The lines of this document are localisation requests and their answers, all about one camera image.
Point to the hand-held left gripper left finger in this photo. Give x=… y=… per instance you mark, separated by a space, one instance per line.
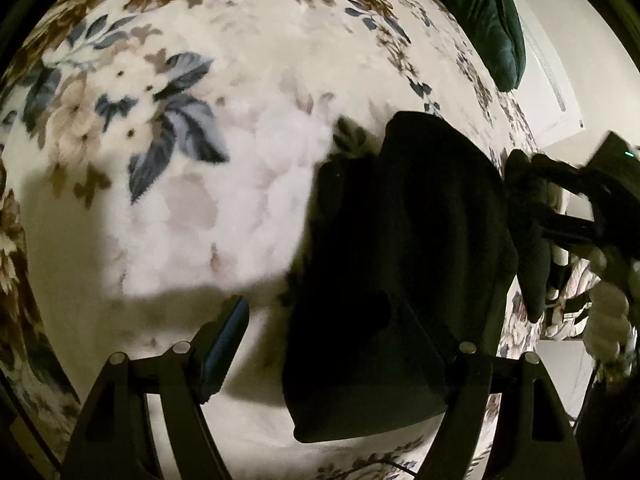
x=227 y=335

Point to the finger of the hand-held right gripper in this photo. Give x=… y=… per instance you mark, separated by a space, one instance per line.
x=555 y=172
x=570 y=227

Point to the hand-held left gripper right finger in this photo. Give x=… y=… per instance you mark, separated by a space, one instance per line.
x=475 y=375

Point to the dark green garment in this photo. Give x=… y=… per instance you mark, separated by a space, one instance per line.
x=400 y=235

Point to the white flat panel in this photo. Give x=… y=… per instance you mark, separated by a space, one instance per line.
x=550 y=80

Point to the floral printed blanket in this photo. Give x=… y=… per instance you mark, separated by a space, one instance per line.
x=200 y=200

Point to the dark green cushion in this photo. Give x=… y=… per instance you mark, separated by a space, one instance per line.
x=480 y=15

